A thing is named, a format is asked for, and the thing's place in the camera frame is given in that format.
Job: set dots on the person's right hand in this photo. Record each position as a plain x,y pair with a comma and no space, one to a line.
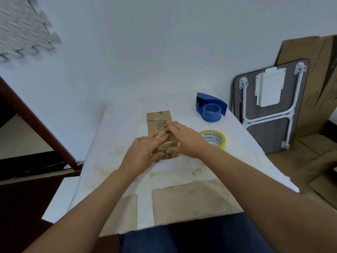
189,142

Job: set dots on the white paper table cover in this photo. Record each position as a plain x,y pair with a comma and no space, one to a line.
118,123

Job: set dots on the person's blue jeans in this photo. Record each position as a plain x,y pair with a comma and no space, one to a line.
197,238

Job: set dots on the large brown cardboard sheet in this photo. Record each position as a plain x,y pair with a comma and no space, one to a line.
321,84

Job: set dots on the person's right thumb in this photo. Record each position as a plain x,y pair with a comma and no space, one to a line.
173,149

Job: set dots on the blue tape dispenser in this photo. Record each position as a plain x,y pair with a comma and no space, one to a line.
210,107

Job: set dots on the grey folding table white legs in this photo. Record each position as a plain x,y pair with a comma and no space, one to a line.
266,129

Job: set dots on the person's left thumb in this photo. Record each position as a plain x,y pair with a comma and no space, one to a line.
158,154

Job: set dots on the person's left forearm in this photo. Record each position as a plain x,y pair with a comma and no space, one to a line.
89,208

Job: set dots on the small brown cardboard box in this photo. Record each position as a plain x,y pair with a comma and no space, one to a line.
158,119

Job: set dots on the grey foam puzzle mat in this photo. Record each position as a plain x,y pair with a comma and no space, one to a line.
23,26

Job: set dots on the dark brown wooden frame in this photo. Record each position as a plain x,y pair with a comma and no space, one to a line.
39,126

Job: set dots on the person's right forearm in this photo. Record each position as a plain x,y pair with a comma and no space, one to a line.
263,197

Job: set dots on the flattened brown cardboard pieces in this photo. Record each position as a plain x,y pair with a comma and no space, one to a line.
310,163

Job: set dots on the yellow tape roll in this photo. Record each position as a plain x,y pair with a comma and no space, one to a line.
221,138

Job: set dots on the person's left hand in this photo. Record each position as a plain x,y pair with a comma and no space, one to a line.
139,155

